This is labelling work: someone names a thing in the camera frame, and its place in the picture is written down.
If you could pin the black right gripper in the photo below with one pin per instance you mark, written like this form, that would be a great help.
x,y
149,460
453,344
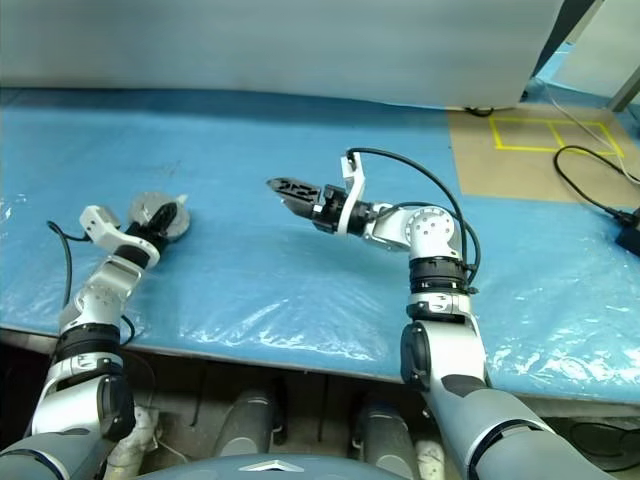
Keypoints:
x,y
330,210

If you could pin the grey robot right leg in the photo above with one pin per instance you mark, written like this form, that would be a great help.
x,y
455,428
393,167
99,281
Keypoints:
x,y
385,435

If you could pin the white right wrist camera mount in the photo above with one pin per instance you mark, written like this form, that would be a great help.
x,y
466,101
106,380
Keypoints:
x,y
355,190

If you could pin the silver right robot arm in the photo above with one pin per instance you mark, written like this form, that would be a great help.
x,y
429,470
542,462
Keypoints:
x,y
440,310

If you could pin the yellow tape rectangle marking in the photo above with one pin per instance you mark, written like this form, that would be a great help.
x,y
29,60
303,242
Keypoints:
x,y
550,148

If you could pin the white robot foot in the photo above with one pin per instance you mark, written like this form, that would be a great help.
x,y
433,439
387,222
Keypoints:
x,y
135,445
430,457

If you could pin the white side panel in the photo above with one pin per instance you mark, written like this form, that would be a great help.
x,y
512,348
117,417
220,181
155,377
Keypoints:
x,y
600,45

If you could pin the grey robot torso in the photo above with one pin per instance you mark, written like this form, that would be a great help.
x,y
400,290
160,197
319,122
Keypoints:
x,y
270,470

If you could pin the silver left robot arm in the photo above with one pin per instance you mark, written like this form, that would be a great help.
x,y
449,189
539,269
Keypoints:
x,y
95,300

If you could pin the grey robot leg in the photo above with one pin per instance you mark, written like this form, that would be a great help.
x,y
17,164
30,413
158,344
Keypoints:
x,y
385,435
250,425

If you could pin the grey metal post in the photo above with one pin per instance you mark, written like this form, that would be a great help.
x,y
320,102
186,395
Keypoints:
x,y
625,90

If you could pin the grey robot left leg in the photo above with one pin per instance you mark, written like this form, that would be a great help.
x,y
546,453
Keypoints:
x,y
250,425

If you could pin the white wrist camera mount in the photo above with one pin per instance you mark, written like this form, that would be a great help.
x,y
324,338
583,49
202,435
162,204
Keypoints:
x,y
355,190
100,225

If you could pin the small white scrap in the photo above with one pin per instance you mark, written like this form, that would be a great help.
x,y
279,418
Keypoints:
x,y
181,198

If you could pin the blue plastic table cover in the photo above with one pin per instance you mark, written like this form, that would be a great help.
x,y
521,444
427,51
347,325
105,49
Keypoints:
x,y
320,275

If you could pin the brown cardboard sheet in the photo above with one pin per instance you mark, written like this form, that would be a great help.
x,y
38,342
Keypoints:
x,y
520,175

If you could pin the white robot right foot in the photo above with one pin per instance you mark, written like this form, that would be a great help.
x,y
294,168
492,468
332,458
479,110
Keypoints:
x,y
430,457

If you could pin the black power adapter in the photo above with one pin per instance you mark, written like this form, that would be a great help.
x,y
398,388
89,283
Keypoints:
x,y
630,235

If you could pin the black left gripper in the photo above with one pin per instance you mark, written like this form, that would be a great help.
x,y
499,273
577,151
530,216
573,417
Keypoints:
x,y
147,236

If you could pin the white robot left foot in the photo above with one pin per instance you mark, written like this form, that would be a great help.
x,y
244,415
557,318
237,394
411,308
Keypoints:
x,y
135,445

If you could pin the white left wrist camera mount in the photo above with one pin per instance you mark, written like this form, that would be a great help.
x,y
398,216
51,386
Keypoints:
x,y
100,225

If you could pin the motor housing with copper windings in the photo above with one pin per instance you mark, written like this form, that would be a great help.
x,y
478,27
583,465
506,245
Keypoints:
x,y
185,225

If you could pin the large white board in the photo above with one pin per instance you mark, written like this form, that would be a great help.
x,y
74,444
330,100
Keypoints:
x,y
250,45

